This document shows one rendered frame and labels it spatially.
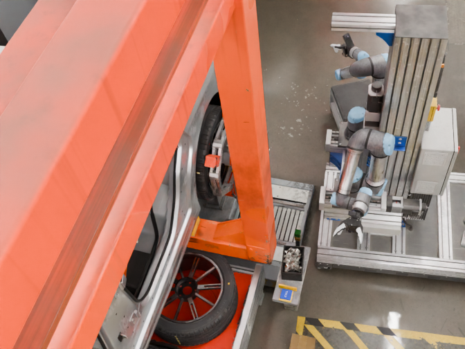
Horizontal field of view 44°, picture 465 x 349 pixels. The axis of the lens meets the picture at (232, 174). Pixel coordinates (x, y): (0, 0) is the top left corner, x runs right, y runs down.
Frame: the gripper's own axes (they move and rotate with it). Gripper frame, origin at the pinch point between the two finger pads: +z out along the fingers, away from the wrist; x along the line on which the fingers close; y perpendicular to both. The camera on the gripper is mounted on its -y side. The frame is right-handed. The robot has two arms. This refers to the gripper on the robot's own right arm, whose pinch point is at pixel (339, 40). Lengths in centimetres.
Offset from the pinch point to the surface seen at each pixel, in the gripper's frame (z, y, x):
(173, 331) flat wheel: -96, 93, -189
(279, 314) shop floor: -79, 144, -118
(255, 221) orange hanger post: -98, 38, -117
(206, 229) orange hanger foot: -56, 62, -143
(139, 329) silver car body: -121, 54, -202
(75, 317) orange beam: -249, -88, -192
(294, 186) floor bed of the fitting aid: 3, 108, -59
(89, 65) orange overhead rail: -286, -156, -163
